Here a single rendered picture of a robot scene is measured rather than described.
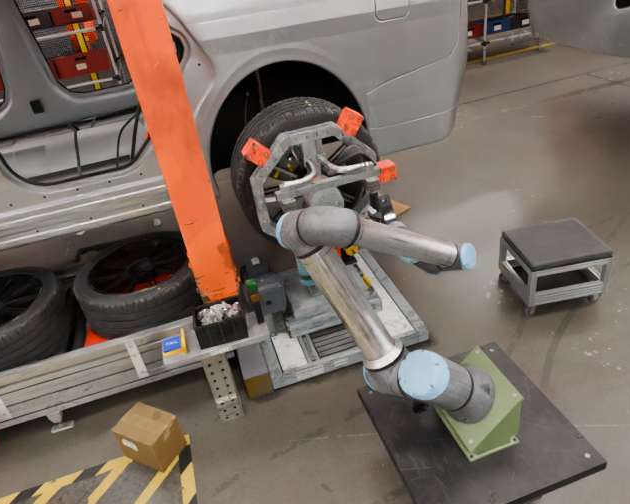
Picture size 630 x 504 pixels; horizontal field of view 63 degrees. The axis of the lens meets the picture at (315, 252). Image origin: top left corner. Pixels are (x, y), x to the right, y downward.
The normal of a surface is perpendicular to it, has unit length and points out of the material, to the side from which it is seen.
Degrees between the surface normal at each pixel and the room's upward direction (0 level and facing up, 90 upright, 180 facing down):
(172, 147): 90
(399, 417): 0
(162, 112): 90
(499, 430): 90
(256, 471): 0
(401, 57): 90
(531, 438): 0
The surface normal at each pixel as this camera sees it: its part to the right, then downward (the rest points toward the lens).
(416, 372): -0.71, -0.40
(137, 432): -0.14, -0.83
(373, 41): 0.29, 0.48
